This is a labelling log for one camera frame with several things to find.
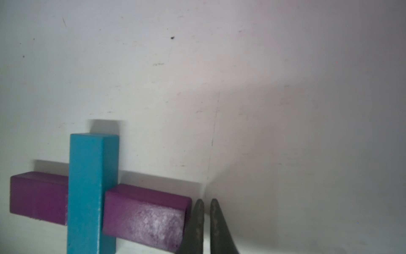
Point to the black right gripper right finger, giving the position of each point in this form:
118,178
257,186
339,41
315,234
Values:
221,241

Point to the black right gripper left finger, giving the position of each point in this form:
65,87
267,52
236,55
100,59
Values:
193,239

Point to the purple block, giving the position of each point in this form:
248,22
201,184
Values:
150,217
40,196

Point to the teal long block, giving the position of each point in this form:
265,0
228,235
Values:
93,169

